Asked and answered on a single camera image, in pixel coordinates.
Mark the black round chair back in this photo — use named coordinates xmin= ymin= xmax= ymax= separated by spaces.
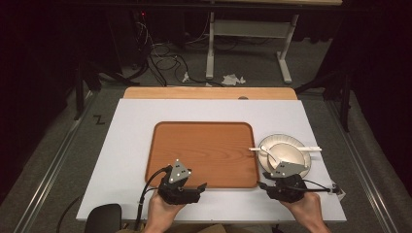
xmin=84 ymin=203 xmax=122 ymax=233

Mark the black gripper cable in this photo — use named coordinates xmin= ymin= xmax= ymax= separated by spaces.
xmin=133 ymin=165 xmax=173 ymax=231
xmin=301 ymin=179 xmax=334 ymax=194

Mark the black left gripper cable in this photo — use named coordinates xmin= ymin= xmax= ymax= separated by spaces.
xmin=133 ymin=165 xmax=173 ymax=231

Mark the white spoon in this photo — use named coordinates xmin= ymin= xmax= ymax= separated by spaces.
xmin=259 ymin=145 xmax=282 ymax=165

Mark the thin black floor cable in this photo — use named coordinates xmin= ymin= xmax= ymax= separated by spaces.
xmin=55 ymin=195 xmax=83 ymax=233

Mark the tangle of floor cables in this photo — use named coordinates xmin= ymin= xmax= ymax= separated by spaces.
xmin=134 ymin=13 xmax=225 ymax=88

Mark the white table cover board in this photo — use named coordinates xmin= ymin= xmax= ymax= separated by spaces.
xmin=76 ymin=98 xmax=348 ymax=223

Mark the white chopstick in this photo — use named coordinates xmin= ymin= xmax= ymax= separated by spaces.
xmin=248 ymin=147 xmax=323 ymax=152

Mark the white bowl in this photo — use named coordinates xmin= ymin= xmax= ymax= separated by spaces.
xmin=268 ymin=142 xmax=306 ymax=171

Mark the person's right hand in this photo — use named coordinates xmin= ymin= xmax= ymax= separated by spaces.
xmin=279 ymin=191 xmax=325 ymax=227

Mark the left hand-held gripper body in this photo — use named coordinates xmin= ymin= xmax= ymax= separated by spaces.
xmin=157 ymin=158 xmax=202 ymax=206

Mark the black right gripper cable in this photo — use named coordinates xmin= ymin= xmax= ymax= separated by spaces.
xmin=301 ymin=179 xmax=334 ymax=194

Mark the person's left hand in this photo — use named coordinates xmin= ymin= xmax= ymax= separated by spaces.
xmin=147 ymin=189 xmax=187 ymax=227

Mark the small white connector block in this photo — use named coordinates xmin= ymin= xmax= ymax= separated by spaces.
xmin=329 ymin=183 xmax=347 ymax=200

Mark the white metal desk frame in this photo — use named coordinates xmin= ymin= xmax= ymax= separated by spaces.
xmin=205 ymin=12 xmax=300 ymax=85

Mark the brown wooden tray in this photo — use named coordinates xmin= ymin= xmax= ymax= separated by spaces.
xmin=144 ymin=120 xmax=259 ymax=189

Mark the metal floor rail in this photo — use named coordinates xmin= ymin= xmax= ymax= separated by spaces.
xmin=325 ymin=100 xmax=400 ymax=233
xmin=13 ymin=91 xmax=99 ymax=233

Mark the crumpled white paper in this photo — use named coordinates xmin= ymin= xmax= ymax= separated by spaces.
xmin=221 ymin=73 xmax=247 ymax=87

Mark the black metal stand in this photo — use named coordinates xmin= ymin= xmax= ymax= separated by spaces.
xmin=293 ymin=71 xmax=354 ymax=133
xmin=73 ymin=60 xmax=131 ymax=121

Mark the white plate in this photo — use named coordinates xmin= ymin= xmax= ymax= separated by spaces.
xmin=257 ymin=133 xmax=312 ymax=179

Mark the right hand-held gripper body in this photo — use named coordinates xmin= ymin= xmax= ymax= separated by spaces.
xmin=263 ymin=160 xmax=309 ymax=204

